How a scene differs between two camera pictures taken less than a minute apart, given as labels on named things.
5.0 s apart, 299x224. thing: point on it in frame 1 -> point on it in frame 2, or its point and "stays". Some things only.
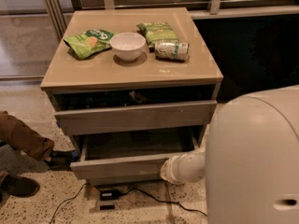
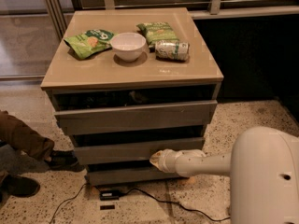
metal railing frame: [238, 2] stays
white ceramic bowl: [127, 46] stays
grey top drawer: [88, 121] stays
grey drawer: [140, 167] -> [121, 152]
